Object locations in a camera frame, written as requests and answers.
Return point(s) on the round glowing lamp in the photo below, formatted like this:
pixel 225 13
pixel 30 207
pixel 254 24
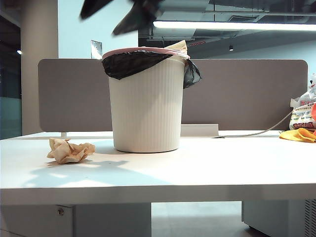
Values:
pixel 19 52

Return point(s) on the white cabinet under table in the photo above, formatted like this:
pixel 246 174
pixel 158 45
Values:
pixel 271 217

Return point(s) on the white table support panel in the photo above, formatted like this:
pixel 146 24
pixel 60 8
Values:
pixel 37 222

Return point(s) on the white plush toy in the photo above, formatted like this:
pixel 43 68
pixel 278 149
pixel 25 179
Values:
pixel 313 82

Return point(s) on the long ceiling light strip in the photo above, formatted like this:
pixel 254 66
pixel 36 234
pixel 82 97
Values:
pixel 222 25

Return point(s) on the ceiling air vent grille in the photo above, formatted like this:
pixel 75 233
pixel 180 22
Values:
pixel 243 18

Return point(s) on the orange plastic object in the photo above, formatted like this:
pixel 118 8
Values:
pixel 314 111

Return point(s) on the brown paper ball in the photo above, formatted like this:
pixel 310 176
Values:
pixel 179 46
pixel 66 153

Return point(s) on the printed plastic bag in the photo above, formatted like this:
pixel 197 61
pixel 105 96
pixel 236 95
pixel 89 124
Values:
pixel 301 116

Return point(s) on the black ceiling spot lamp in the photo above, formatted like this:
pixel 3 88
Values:
pixel 231 47

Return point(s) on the pink trash can rim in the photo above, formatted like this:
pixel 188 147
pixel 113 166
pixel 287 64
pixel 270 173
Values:
pixel 138 48

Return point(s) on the small white divider foot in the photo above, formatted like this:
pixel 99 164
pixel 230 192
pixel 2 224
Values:
pixel 64 135

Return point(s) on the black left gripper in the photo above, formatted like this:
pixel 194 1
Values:
pixel 149 7

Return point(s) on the red ceiling sign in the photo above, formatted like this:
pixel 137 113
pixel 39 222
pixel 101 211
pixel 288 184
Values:
pixel 197 43

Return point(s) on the black plastic trash bag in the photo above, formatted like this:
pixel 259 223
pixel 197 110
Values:
pixel 128 65

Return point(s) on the beige building column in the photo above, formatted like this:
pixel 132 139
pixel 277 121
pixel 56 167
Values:
pixel 37 74

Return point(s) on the white ribbed trash can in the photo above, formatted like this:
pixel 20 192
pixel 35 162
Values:
pixel 148 111

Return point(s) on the grey desk divider panel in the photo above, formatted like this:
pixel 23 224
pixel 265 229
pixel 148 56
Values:
pixel 74 98

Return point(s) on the yellow cloth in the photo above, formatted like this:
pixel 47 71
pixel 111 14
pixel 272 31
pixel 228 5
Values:
pixel 291 135

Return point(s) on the white divider bracket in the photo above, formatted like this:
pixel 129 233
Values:
pixel 200 129

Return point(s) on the paper notice on wall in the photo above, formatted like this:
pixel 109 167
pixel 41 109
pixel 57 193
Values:
pixel 96 49

